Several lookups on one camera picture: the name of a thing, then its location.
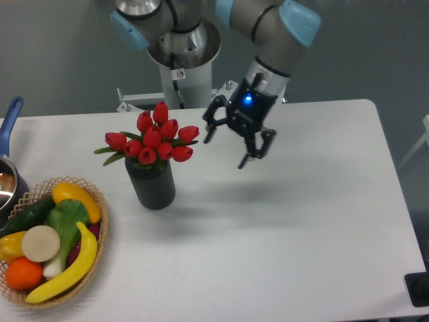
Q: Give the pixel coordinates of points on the yellow banana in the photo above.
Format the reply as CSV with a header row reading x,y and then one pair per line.
x,y
73,274

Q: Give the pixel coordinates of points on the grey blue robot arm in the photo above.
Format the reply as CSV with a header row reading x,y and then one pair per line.
x,y
281,30

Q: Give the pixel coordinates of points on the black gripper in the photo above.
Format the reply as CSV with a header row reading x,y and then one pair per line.
x,y
249,112

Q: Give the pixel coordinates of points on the woven wicker basket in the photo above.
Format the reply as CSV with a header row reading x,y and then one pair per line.
x,y
39,192

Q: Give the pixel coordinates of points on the green bok choy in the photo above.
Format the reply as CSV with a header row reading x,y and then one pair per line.
x,y
63,218

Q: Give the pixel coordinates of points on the purple eggplant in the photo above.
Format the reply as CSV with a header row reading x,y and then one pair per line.
x,y
95,230

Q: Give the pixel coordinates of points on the green cucumber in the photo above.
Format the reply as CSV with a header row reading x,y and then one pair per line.
x,y
29,217

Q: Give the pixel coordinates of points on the yellow bell pepper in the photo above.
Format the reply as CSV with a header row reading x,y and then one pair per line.
x,y
11,246

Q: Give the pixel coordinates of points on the blue handled saucepan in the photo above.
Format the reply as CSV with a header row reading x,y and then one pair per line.
x,y
13,186

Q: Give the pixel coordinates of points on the dark grey ribbed vase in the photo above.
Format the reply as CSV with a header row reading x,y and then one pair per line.
x,y
155,188

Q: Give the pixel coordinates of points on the black device at table edge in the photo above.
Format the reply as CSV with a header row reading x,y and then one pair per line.
x,y
417,286

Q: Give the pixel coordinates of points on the white furniture leg right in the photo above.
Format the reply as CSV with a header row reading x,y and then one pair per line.
x,y
419,148

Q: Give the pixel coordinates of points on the orange fruit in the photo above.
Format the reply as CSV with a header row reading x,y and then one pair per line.
x,y
22,274

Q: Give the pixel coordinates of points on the red tulip bouquet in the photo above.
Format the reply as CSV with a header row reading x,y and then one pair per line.
x,y
158,140

